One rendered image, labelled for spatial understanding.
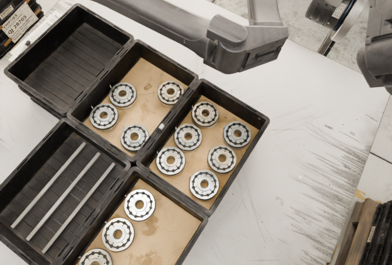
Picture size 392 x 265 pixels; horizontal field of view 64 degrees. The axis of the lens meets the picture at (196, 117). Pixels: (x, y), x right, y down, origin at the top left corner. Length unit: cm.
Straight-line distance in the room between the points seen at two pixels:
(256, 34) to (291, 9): 217
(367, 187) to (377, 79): 175
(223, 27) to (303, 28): 211
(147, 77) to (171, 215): 54
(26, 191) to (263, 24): 96
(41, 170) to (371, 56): 106
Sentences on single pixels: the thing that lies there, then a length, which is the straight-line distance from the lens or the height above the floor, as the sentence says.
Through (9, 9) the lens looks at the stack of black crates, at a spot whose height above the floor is 51.
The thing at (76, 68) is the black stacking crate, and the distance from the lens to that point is 137.
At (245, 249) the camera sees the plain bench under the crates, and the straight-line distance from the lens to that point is 126.
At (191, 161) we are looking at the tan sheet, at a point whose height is 83.
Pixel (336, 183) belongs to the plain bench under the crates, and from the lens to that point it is 141.
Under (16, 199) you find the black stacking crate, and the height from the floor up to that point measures 83.
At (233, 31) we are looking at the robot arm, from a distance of 56.
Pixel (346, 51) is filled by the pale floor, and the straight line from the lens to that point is 267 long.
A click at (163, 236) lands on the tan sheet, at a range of 111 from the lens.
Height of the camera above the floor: 194
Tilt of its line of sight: 67 degrees down
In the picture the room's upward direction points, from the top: 6 degrees clockwise
